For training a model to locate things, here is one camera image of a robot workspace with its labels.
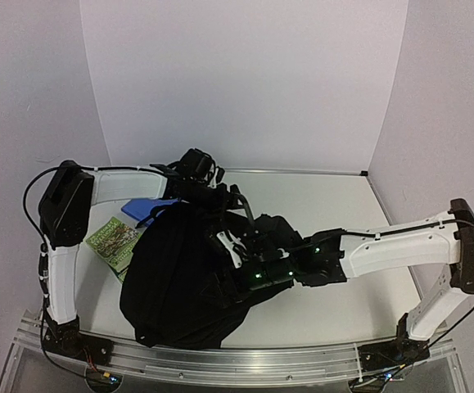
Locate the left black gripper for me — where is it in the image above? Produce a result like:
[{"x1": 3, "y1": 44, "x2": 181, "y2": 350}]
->
[{"x1": 186, "y1": 178, "x2": 246, "y2": 220}]

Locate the black student backpack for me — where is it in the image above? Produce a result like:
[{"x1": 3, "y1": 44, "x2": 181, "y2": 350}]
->
[{"x1": 120, "y1": 202, "x2": 293, "y2": 350}]

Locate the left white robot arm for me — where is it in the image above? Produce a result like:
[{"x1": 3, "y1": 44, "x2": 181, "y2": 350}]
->
[{"x1": 31, "y1": 148, "x2": 240, "y2": 363}]

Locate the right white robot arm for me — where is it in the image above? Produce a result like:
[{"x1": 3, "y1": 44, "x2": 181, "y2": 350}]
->
[{"x1": 212, "y1": 199, "x2": 474, "y2": 371}]

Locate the blue notebook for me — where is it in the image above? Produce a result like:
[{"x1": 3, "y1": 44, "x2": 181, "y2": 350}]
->
[{"x1": 121, "y1": 198, "x2": 177, "y2": 228}]

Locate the lower green paperback book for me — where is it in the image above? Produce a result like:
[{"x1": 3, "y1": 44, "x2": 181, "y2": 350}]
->
[{"x1": 118, "y1": 268, "x2": 129, "y2": 283}]

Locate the green paperback book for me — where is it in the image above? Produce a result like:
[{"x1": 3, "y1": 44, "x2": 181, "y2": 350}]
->
[
  {"x1": 118, "y1": 268, "x2": 129, "y2": 283},
  {"x1": 86, "y1": 217, "x2": 141, "y2": 274}
]

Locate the upper green paperback book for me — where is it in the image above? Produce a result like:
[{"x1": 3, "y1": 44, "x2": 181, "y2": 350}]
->
[{"x1": 86, "y1": 217, "x2": 141, "y2": 274}]

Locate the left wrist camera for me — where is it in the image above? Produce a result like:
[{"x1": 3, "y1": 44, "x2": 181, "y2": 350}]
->
[{"x1": 150, "y1": 164, "x2": 178, "y2": 177}]

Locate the aluminium mounting rail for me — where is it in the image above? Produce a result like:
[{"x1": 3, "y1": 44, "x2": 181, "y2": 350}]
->
[{"x1": 13, "y1": 314, "x2": 457, "y2": 384}]

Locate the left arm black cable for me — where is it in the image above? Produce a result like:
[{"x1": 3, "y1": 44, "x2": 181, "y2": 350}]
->
[{"x1": 22, "y1": 166, "x2": 64, "y2": 246}]

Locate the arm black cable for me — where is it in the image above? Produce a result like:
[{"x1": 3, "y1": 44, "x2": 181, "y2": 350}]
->
[
  {"x1": 416, "y1": 219, "x2": 474, "y2": 353},
  {"x1": 22, "y1": 166, "x2": 64, "y2": 246}
]

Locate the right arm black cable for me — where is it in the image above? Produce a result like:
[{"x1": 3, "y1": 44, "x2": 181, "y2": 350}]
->
[{"x1": 416, "y1": 219, "x2": 474, "y2": 353}]

